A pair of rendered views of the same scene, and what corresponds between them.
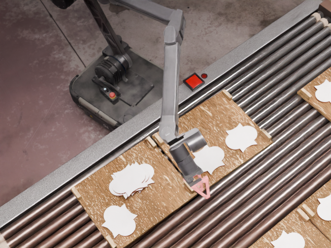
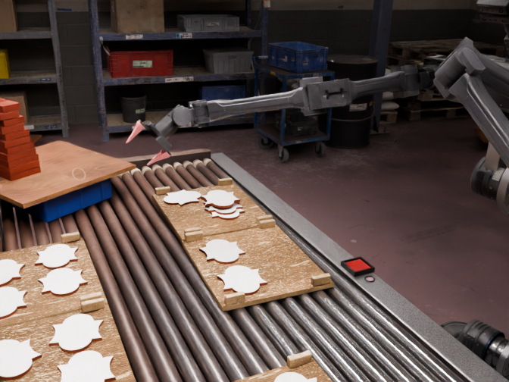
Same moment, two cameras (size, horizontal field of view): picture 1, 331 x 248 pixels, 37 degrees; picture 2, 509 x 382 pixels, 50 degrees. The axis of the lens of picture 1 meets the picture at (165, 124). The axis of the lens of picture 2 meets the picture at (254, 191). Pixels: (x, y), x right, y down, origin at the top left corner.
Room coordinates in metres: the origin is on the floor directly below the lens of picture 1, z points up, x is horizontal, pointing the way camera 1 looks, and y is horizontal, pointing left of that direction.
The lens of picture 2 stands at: (1.29, -1.69, 1.81)
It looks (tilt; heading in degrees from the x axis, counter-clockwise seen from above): 23 degrees down; 98
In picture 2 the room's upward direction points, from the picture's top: 1 degrees clockwise
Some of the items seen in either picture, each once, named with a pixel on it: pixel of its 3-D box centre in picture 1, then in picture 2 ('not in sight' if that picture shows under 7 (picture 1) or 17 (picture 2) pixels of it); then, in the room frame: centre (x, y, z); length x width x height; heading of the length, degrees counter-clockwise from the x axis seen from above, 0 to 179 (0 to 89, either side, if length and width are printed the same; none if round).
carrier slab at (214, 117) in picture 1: (212, 139); (253, 262); (1.08, -0.20, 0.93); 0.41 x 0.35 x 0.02; 121
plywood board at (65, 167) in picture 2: not in sight; (44, 169); (0.19, 0.19, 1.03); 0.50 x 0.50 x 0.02; 62
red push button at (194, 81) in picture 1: (193, 82); (357, 267); (1.41, -0.16, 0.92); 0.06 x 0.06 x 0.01; 34
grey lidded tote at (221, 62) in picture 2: not in sight; (227, 60); (0.09, 4.49, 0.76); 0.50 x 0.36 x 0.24; 33
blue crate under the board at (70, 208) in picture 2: not in sight; (56, 188); (0.25, 0.16, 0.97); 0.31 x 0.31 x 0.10; 62
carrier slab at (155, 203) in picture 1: (133, 192); (210, 209); (0.86, 0.16, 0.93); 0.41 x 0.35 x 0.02; 122
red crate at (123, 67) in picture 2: not in sight; (139, 61); (-0.80, 4.08, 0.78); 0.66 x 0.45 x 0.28; 27
